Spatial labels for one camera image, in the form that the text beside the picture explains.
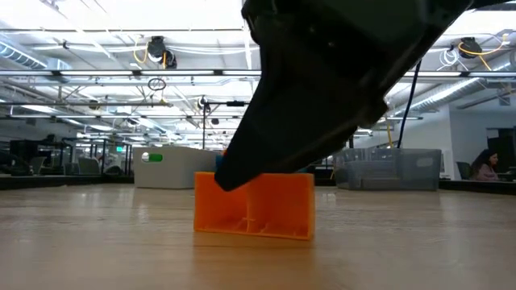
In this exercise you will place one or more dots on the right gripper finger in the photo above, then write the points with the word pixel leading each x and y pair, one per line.
pixel 290 133

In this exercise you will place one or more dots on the orange toy block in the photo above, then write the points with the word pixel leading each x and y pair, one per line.
pixel 274 209

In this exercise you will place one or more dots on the small green toy block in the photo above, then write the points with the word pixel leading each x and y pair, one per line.
pixel 155 157

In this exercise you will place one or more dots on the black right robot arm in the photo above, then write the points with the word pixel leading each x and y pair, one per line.
pixel 492 2

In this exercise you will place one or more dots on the dark grey translucent bin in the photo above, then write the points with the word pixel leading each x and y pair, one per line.
pixel 387 169

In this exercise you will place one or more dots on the light grey plastic bin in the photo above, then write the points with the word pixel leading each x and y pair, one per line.
pixel 177 169

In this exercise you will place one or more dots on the grey office chair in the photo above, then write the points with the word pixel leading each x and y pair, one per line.
pixel 463 169

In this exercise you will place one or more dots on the person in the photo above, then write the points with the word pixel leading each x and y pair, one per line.
pixel 485 169

